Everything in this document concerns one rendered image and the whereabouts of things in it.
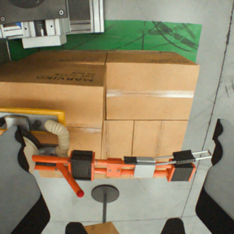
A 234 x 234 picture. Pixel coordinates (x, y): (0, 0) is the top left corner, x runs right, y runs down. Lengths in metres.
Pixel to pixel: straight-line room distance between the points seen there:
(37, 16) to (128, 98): 0.77
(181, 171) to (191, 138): 1.56
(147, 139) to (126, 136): 0.17
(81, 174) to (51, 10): 0.53
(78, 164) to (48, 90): 0.34
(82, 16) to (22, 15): 0.83
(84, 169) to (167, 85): 0.80
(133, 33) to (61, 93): 1.04
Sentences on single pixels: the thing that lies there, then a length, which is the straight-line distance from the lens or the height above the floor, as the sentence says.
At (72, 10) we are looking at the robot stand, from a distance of 1.45.
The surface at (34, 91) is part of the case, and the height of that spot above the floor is 0.94.
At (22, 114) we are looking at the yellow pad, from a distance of 0.71.
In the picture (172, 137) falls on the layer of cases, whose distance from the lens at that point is 1.41.
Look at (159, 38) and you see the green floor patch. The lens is 1.68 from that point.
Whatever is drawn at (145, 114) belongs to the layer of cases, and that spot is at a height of 0.54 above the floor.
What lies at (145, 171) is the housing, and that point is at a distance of 0.64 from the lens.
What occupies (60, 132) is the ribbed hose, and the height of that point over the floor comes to 1.13.
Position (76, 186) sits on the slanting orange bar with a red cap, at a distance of 0.57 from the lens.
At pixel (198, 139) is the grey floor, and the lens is 2.26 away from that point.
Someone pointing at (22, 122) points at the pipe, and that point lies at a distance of 0.70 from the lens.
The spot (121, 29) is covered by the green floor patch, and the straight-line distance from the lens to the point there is 1.63.
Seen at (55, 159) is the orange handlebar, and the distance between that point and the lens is 0.63.
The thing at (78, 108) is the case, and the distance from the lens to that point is 0.78.
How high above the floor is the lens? 1.63
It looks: 61 degrees down
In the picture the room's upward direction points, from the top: 177 degrees clockwise
